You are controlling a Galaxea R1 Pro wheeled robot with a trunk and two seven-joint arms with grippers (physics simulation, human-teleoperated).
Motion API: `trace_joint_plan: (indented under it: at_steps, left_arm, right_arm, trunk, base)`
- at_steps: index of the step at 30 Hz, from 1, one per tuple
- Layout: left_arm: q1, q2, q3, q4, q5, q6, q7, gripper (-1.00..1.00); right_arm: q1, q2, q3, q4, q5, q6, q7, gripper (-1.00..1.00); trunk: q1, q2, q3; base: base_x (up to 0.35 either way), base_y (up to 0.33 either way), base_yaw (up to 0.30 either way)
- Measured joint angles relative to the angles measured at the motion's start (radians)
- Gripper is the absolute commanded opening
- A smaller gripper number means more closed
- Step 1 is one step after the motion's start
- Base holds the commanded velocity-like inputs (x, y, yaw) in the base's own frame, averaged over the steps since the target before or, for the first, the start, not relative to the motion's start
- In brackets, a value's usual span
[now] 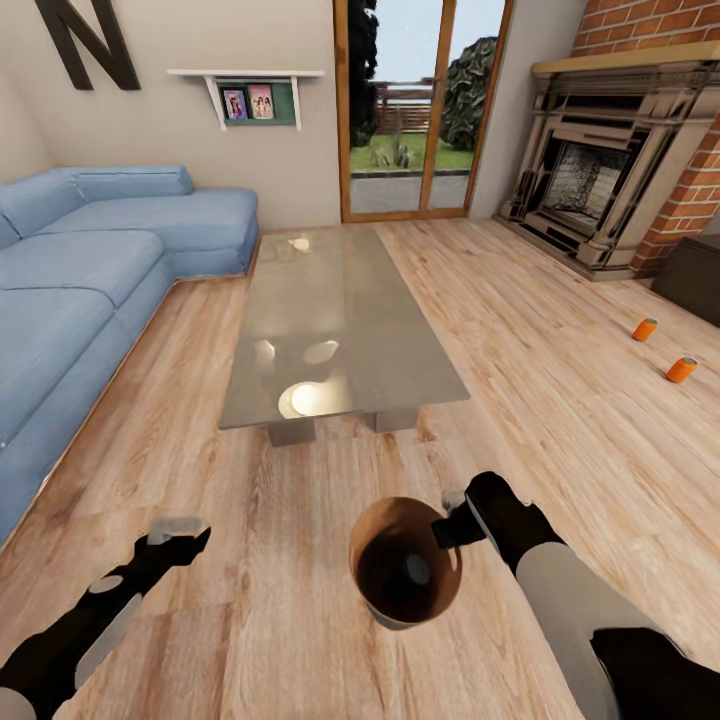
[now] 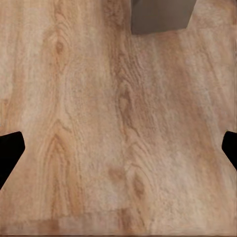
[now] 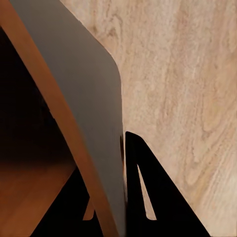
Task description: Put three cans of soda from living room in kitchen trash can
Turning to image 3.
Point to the trash can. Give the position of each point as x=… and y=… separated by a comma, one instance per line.
x=48, y=56

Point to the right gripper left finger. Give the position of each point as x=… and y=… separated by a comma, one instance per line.
x=65, y=216

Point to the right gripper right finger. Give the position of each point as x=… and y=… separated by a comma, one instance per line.
x=174, y=216

